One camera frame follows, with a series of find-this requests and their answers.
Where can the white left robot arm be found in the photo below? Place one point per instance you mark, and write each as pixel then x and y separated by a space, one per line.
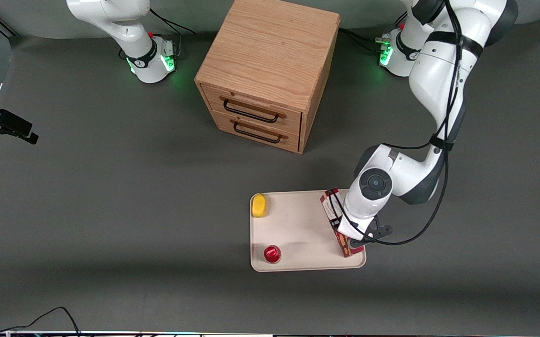
pixel 438 79

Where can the red cookie box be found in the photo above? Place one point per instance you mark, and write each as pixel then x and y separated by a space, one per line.
pixel 329 206

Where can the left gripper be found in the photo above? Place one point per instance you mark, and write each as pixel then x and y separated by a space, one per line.
pixel 335 222

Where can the yellow lemon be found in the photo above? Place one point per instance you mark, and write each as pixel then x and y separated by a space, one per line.
pixel 259 205

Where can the wooden two-drawer cabinet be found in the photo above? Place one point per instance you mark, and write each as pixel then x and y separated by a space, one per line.
pixel 270 47

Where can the white rectangular tray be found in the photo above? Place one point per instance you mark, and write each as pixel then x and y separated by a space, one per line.
pixel 302 224

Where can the wooden drawer front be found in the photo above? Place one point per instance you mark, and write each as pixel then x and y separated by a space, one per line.
pixel 223 122
pixel 288 119

